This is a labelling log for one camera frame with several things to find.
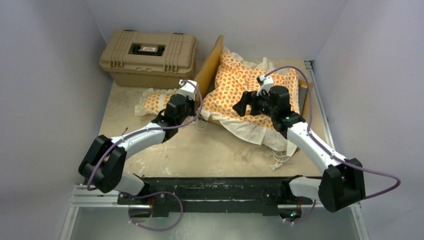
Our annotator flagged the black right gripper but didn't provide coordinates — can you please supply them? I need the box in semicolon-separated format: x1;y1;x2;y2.
233;87;277;119

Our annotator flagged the wooden pet bed frame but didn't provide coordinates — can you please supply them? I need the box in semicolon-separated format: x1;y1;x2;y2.
195;36;306;125

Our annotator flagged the orange patterned white blanket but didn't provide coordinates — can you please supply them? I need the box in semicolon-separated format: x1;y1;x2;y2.
201;47;297;170

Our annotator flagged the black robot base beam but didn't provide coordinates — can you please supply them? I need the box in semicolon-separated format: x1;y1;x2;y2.
117;176;313;217

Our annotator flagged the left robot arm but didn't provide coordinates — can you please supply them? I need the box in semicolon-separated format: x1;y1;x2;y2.
78;94;196;205

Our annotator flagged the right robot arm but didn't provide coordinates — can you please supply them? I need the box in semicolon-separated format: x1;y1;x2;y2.
232;85;366;213

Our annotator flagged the small orange patterned pillow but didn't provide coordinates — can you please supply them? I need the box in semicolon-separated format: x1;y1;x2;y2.
134;88;178;117

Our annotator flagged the tan plastic tool case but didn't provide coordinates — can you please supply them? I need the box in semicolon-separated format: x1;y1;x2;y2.
99;30;198;89

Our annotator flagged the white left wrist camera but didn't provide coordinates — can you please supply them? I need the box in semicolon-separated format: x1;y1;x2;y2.
176;79;198;101

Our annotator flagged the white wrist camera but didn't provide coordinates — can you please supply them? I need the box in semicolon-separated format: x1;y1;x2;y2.
256;74;274;96
176;79;198;101

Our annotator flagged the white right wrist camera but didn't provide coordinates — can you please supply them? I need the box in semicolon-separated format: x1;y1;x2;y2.
256;74;274;96

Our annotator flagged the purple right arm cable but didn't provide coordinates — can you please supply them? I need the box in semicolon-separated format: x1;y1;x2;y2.
261;65;402;225

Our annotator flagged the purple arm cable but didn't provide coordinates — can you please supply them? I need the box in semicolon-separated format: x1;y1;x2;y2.
86;79;204;233
261;65;402;225

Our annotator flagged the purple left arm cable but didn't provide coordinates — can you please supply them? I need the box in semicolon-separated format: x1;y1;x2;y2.
86;79;204;233

